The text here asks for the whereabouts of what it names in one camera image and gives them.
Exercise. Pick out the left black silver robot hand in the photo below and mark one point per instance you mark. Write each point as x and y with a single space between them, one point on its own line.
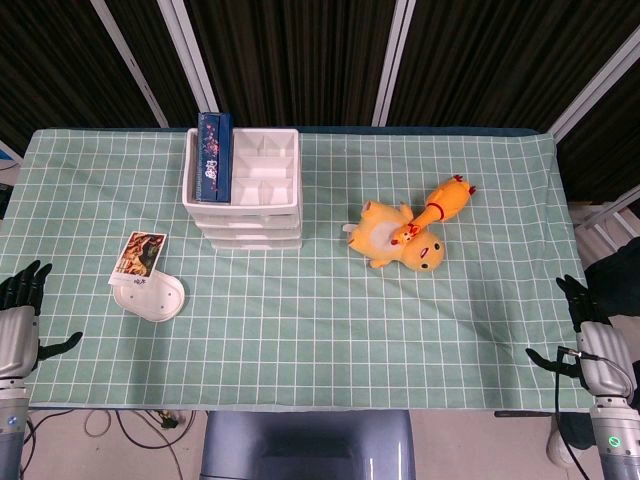
17 340

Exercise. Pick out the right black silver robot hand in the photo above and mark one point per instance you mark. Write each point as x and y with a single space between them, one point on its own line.
602 360

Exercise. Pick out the clear plastic drawer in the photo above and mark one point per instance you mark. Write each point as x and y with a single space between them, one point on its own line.
255 244
245 219
250 232

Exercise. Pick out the right blue silver robot arm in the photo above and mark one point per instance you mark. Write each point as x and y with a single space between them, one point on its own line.
617 440

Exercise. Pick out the left blue silver robot arm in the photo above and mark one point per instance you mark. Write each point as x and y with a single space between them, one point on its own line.
11 430

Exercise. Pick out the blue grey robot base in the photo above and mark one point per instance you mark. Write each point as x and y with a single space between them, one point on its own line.
307 445

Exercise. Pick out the orange rubber chicken toy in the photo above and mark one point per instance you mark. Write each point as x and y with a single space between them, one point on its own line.
440 202

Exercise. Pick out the yellow plush animal toy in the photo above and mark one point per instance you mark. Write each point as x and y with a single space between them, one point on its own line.
385 240

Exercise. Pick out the black bag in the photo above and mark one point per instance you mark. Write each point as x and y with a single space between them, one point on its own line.
617 280

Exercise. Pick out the white oval plastic dish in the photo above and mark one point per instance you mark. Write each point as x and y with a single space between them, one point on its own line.
155 300

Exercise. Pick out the printed picture card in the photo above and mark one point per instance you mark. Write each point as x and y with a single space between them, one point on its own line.
139 255

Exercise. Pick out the dark blue printed box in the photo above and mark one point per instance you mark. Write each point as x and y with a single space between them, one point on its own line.
215 160

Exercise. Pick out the green checkered tablecloth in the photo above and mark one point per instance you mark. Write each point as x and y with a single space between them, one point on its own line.
310 325

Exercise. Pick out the white frame pillar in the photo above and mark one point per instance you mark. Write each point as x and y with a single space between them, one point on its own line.
192 55
130 60
595 85
395 60

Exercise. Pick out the white plastic drawer unit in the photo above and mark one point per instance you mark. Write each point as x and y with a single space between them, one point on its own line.
265 165

